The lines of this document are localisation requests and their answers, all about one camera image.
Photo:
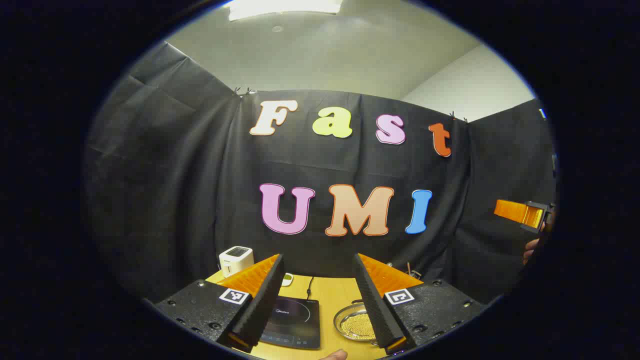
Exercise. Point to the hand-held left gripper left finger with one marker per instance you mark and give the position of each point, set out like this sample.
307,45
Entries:
267,300

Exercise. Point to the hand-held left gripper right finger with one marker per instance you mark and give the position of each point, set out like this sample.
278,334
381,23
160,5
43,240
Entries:
372,305

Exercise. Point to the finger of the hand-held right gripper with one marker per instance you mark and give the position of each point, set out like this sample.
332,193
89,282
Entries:
510,210

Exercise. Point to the heap of yellow soybeans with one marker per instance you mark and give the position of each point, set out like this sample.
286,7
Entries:
359,327

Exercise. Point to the black induction cooktop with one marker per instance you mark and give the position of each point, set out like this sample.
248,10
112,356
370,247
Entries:
295,320

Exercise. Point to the white divided grain dish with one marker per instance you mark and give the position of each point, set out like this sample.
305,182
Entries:
287,279

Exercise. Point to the clear glass holder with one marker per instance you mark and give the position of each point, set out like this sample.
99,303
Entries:
414,274

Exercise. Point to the white boxy kitchen appliance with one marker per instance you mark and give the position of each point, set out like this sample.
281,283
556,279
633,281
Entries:
235,259

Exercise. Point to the ceiling light panel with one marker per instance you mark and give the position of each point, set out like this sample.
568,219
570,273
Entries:
285,7

